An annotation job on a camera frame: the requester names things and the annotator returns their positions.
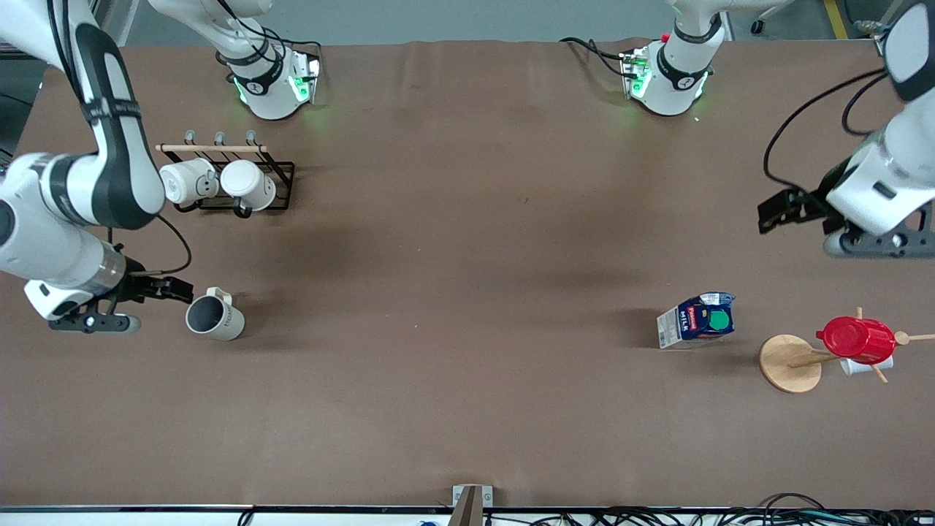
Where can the red plastic cup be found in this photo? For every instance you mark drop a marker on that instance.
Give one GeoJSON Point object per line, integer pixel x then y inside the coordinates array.
{"type": "Point", "coordinates": [855, 340]}

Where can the grey ceramic mug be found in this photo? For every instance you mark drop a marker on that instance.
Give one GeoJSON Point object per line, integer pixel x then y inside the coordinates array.
{"type": "Point", "coordinates": [219, 321]}

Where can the table cover mat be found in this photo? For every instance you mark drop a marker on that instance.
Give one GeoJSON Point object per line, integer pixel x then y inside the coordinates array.
{"type": "Point", "coordinates": [467, 219]}

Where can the blue white milk carton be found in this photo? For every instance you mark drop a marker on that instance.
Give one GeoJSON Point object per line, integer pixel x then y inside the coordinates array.
{"type": "Point", "coordinates": [694, 321]}

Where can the wooden mug tree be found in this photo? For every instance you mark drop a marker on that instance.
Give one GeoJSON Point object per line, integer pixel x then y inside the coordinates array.
{"type": "Point", "coordinates": [785, 365]}

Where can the black chair caster wheel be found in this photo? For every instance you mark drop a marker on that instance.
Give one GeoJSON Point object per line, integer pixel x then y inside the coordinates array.
{"type": "Point", "coordinates": [760, 27]}

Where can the white ceramic mug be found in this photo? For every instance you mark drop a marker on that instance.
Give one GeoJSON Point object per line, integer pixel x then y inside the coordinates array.
{"type": "Point", "coordinates": [247, 183]}
{"type": "Point", "coordinates": [186, 181]}

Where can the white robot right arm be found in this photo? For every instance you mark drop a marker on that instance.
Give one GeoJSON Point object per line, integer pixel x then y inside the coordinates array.
{"type": "Point", "coordinates": [44, 248]}

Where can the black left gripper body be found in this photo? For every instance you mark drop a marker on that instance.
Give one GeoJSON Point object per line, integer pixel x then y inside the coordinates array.
{"type": "Point", "coordinates": [817, 203]}

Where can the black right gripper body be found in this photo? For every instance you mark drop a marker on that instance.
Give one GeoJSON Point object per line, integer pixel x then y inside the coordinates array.
{"type": "Point", "coordinates": [136, 287]}

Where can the white table edge rail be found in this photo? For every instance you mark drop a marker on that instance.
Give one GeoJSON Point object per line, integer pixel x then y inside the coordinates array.
{"type": "Point", "coordinates": [109, 519]}

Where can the grey metal camera bracket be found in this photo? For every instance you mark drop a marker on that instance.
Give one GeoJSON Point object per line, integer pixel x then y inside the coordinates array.
{"type": "Point", "coordinates": [471, 504]}

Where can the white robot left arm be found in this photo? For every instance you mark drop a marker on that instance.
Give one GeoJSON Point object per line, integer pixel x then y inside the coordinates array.
{"type": "Point", "coordinates": [876, 183]}

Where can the small white cup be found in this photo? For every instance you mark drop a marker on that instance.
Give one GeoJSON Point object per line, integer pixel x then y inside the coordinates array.
{"type": "Point", "coordinates": [865, 367]}

